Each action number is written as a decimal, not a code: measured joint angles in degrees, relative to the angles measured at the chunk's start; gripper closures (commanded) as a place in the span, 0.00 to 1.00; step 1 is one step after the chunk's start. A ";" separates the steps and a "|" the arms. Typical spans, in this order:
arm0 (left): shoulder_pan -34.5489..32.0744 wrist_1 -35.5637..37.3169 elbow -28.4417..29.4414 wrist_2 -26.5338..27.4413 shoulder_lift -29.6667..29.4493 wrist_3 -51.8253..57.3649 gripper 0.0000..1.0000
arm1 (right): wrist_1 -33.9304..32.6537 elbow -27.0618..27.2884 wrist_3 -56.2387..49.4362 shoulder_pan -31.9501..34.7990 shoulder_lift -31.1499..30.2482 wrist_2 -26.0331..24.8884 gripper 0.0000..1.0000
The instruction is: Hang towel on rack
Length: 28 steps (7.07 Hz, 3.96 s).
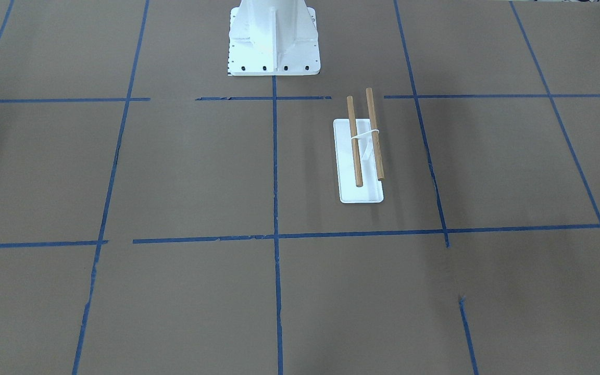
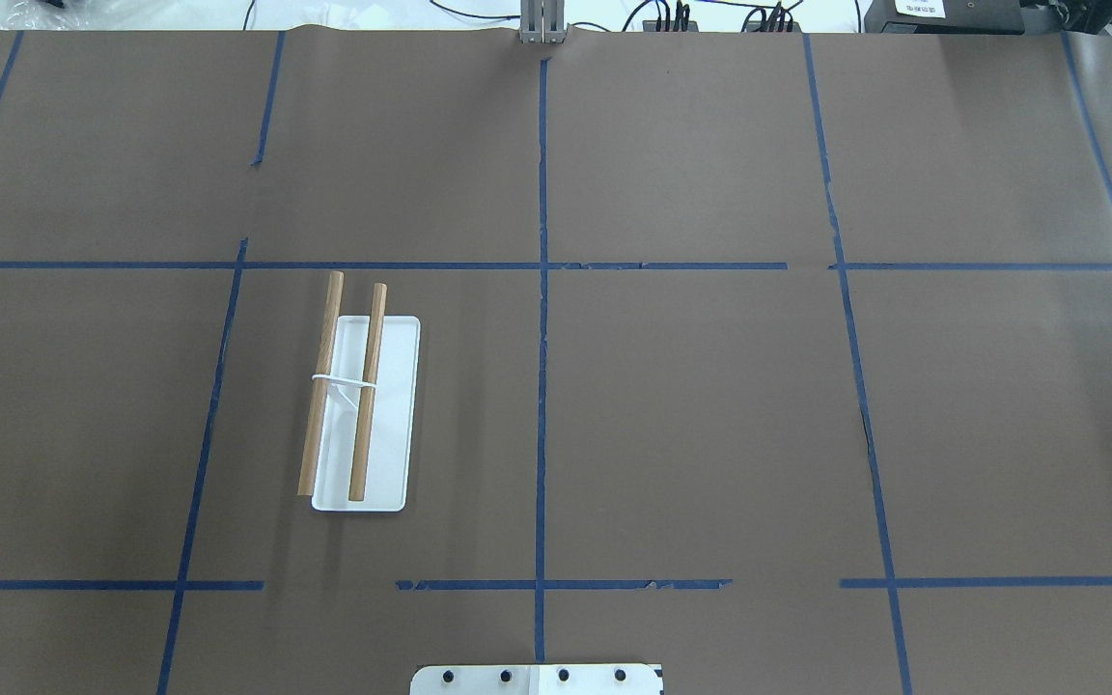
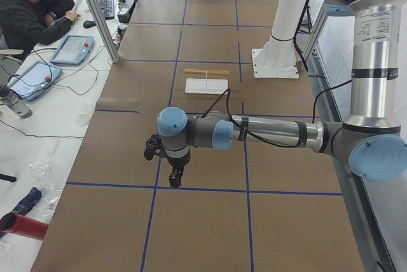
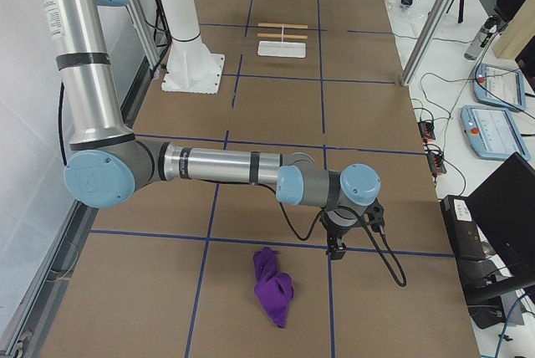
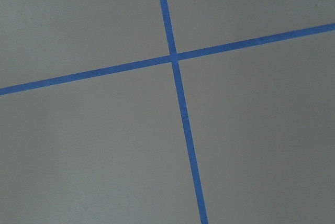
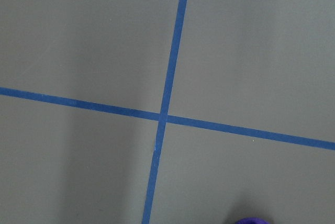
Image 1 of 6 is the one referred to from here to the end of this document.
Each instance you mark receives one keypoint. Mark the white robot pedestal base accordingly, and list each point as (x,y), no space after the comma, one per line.
(273,38)

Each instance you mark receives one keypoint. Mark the white towel rack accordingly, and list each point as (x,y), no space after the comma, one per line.
(358,153)

